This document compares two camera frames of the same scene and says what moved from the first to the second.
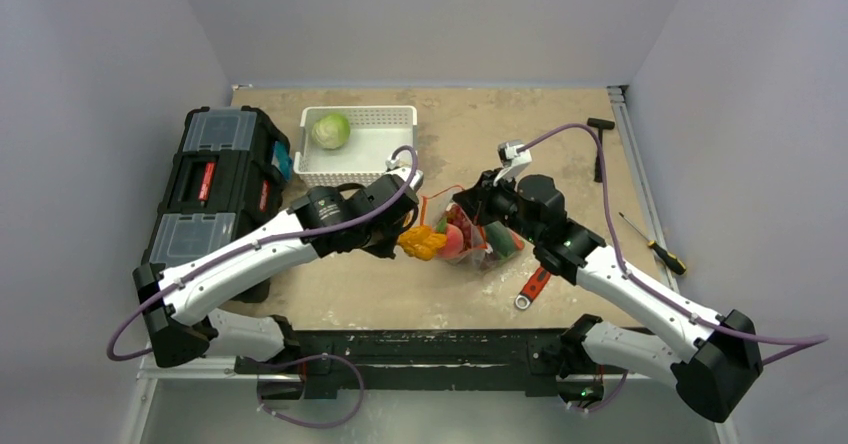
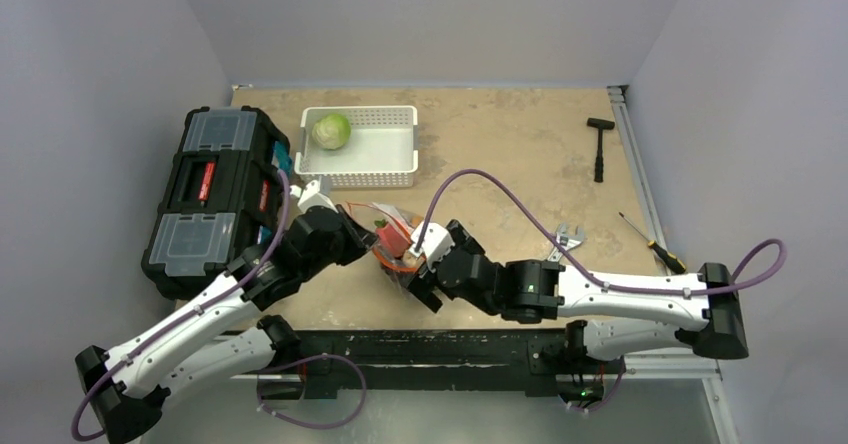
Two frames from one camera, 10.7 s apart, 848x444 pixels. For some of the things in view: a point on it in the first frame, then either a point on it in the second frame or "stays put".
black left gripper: (386, 249) to (357, 236)
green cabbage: (330, 131) stays put
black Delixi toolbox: (324, 360) stays put
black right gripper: (480, 202) to (427, 271)
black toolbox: (225, 179) stays put
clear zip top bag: (470, 244) to (392, 226)
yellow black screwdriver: (668, 259) stays put
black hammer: (599, 124) stays put
